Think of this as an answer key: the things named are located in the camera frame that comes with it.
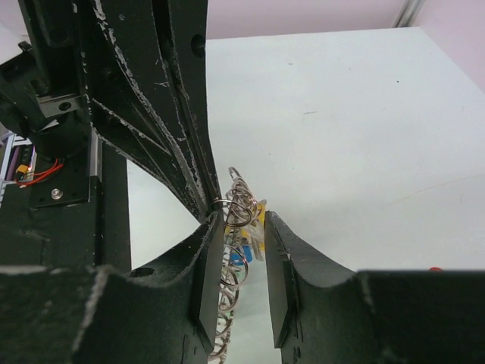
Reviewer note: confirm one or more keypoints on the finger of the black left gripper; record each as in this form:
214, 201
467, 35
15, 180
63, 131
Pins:
181, 28

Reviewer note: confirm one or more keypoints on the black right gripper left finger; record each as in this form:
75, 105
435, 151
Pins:
162, 312

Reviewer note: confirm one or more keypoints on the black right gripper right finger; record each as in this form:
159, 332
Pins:
323, 312

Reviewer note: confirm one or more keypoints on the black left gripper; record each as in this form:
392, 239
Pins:
129, 95

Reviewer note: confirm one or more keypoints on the large keyring with many rings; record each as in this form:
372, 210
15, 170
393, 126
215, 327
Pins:
243, 240

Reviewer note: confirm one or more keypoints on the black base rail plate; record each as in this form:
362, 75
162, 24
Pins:
78, 216

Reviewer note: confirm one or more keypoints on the aluminium frame post right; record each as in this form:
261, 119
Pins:
408, 13

